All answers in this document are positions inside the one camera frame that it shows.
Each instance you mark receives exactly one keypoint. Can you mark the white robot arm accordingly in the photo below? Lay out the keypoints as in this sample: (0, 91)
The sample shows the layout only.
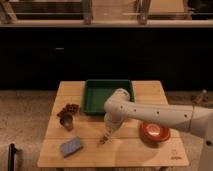
(195, 120)

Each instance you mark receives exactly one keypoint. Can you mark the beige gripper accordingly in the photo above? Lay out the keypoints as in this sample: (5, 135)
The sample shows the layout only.
(111, 127)

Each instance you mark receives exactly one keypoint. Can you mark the red grapes bunch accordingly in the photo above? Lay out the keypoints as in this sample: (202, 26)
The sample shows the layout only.
(69, 109)

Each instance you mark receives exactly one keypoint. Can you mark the green plastic tray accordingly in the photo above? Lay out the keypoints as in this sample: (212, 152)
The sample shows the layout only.
(97, 91)

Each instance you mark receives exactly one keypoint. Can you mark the metal cup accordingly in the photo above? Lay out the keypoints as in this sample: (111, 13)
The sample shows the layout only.
(67, 122)

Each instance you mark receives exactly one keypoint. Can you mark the blue sponge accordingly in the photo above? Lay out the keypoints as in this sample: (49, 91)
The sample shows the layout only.
(71, 146)

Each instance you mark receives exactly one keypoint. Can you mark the wooden folding table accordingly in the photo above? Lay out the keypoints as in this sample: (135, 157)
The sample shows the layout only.
(124, 149)

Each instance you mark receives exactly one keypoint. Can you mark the red bowl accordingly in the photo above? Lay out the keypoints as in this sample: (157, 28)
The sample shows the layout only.
(154, 132)

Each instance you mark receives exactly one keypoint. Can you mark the silver fork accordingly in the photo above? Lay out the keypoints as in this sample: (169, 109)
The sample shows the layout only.
(104, 139)

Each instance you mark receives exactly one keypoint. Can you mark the black post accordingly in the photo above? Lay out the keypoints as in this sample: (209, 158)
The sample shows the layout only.
(11, 154)

